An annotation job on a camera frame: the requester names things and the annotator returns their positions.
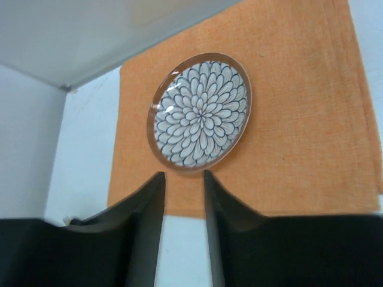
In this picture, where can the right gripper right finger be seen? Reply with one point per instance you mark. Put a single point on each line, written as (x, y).
(247, 248)

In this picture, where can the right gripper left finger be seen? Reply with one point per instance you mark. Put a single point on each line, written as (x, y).
(116, 247)

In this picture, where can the orange cloth napkin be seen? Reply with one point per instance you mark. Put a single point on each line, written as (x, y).
(311, 145)

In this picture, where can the floral patterned ceramic plate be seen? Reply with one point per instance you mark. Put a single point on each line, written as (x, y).
(199, 112)

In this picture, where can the gold fork dark handle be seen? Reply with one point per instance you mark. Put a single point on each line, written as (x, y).
(67, 220)

